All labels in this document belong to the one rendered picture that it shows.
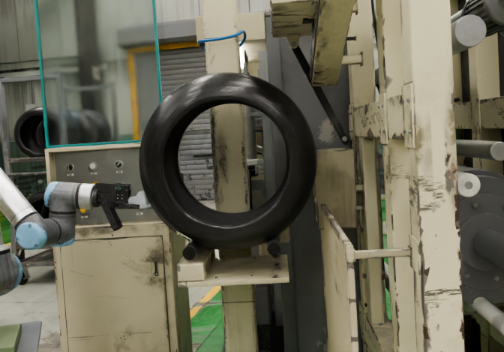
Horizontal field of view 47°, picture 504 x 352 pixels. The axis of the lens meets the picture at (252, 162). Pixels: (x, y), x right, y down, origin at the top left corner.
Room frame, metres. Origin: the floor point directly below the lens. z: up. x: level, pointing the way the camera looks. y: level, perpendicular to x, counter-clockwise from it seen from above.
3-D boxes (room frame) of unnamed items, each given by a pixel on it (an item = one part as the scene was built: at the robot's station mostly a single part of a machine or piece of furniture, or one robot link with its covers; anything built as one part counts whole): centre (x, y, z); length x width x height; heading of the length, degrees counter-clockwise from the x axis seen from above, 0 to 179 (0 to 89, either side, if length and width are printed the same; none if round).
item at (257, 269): (2.09, 0.08, 0.80); 0.37 x 0.36 x 0.02; 87
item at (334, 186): (2.29, -0.31, 1.05); 0.20 x 0.15 x 0.30; 177
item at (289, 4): (1.95, -0.21, 1.71); 0.61 x 0.25 x 0.15; 177
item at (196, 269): (2.09, 0.22, 0.84); 0.36 x 0.09 x 0.06; 177
